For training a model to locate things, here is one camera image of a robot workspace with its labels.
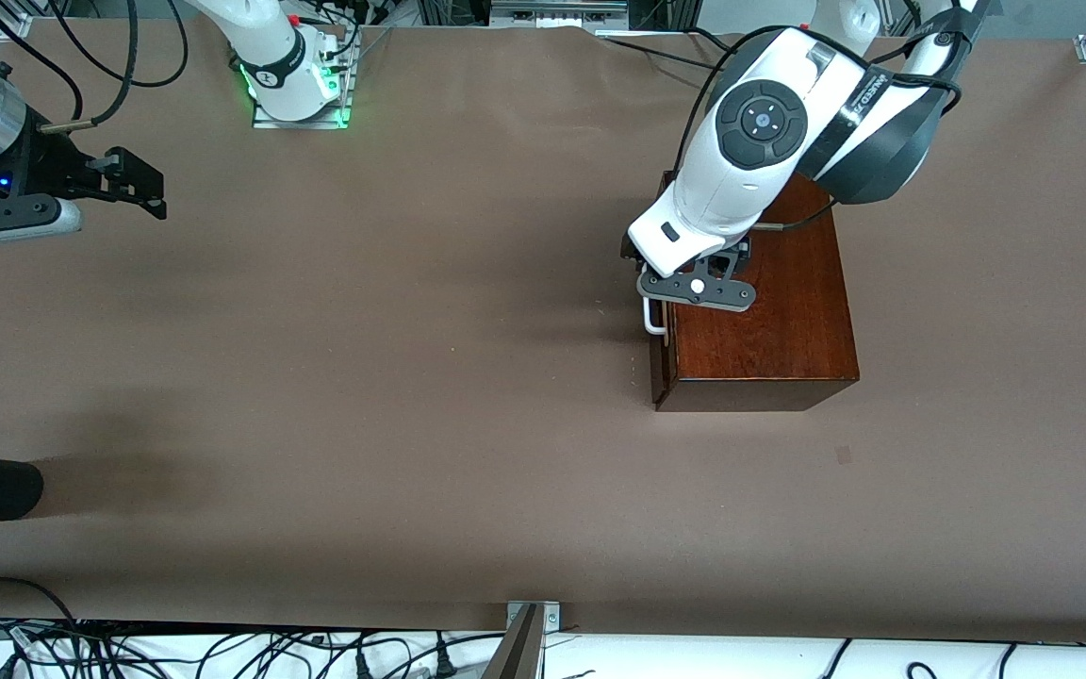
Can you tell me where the wooden drawer with white handle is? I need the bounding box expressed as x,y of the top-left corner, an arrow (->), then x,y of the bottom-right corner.
641,296 -> 675,406

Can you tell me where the dark wooden drawer cabinet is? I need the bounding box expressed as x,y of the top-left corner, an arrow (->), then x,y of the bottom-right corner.
651,170 -> 861,413

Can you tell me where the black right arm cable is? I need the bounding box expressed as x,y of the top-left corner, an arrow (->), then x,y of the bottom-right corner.
0,0 -> 190,134

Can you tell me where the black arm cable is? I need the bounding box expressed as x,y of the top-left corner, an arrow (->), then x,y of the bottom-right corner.
0,0 -> 190,134
684,8 -> 966,233

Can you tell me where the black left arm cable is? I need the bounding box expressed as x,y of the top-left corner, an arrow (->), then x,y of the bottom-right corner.
684,8 -> 966,233

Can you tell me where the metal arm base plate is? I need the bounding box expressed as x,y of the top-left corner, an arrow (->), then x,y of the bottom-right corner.
251,36 -> 360,131

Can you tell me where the grey metal rail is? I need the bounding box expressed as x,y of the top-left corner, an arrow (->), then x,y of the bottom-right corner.
489,0 -> 631,31

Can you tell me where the small metal bracket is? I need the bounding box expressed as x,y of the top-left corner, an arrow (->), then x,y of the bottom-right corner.
505,600 -> 563,635

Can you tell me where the dark camera post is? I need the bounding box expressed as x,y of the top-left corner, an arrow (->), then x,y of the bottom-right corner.
479,604 -> 546,679

